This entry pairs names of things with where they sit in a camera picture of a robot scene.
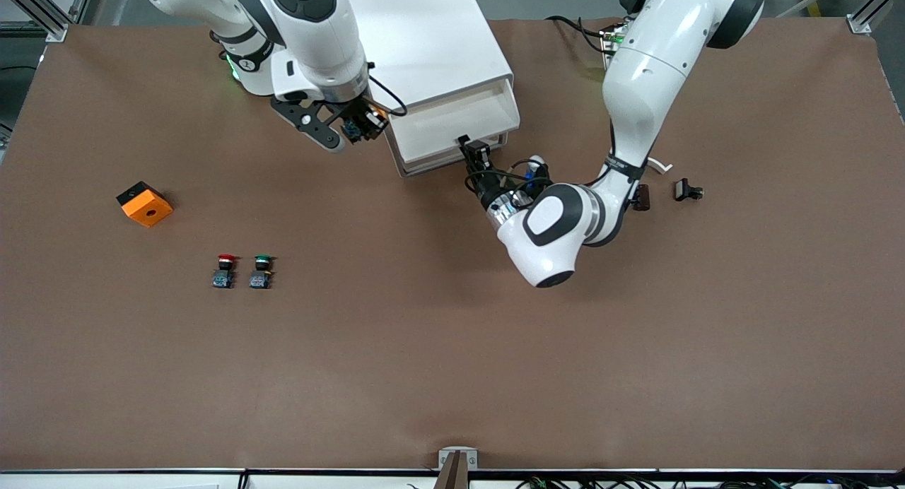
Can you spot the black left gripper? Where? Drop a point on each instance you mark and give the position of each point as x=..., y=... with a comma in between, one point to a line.
x=486, y=185

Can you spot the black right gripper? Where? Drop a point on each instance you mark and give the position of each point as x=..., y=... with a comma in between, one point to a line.
x=361, y=114

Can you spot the yellow push button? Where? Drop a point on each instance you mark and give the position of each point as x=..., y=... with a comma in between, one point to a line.
x=351, y=131

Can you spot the cream white drawer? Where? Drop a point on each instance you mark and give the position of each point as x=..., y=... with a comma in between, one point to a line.
x=452, y=125
x=428, y=157
x=431, y=166

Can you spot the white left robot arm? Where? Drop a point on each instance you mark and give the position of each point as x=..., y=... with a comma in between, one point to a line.
x=650, y=72

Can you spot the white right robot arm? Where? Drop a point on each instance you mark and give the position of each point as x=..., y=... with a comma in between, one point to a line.
x=311, y=37

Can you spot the white drawer cabinet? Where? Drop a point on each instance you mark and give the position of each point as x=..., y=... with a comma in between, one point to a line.
x=438, y=37

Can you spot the green push button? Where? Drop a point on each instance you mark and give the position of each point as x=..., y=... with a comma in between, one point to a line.
x=260, y=280

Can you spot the red push button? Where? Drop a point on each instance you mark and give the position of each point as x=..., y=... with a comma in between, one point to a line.
x=223, y=280

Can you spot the dark brown small component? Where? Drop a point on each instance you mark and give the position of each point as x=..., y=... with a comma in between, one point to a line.
x=643, y=198

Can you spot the small black component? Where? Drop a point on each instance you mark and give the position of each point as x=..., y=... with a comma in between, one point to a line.
x=683, y=189

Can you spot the orange box with black base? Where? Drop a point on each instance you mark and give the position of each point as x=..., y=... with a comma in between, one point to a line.
x=147, y=210

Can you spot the brown pole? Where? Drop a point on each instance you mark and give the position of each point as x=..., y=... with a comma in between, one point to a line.
x=452, y=475

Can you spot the grey metal bracket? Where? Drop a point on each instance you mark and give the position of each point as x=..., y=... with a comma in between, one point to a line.
x=444, y=455

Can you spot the aluminium frame profile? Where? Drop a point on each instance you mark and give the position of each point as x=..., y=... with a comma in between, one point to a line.
x=859, y=24
x=53, y=28

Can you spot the white table edge rail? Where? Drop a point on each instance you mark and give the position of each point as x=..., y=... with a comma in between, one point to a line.
x=106, y=480

